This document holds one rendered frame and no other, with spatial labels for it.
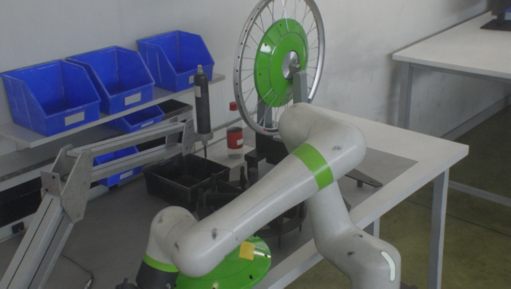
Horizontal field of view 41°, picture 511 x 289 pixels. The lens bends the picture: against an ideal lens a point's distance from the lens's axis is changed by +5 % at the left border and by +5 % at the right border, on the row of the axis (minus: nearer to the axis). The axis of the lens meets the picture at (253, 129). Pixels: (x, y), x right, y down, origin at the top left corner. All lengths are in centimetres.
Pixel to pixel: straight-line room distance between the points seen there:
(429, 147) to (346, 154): 125
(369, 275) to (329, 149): 42
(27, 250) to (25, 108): 88
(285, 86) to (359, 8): 149
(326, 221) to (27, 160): 101
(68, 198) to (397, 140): 169
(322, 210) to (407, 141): 104
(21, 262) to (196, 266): 34
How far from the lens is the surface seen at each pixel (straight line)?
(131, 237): 216
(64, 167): 145
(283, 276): 193
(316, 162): 150
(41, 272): 144
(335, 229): 187
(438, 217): 290
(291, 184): 149
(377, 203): 230
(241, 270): 167
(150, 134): 158
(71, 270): 206
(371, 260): 179
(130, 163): 154
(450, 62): 388
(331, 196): 181
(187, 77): 246
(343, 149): 153
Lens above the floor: 203
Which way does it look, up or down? 23 degrees down
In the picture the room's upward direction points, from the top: 2 degrees counter-clockwise
